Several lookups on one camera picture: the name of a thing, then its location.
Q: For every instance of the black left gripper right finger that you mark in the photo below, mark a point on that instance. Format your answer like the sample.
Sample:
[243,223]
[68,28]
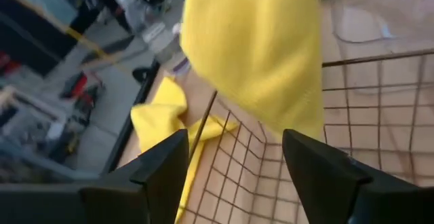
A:
[332,190]

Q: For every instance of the yellow microfiber towel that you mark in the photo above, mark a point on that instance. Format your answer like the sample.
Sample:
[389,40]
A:
[251,47]
[156,122]

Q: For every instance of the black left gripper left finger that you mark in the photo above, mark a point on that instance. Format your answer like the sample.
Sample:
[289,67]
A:
[135,203]

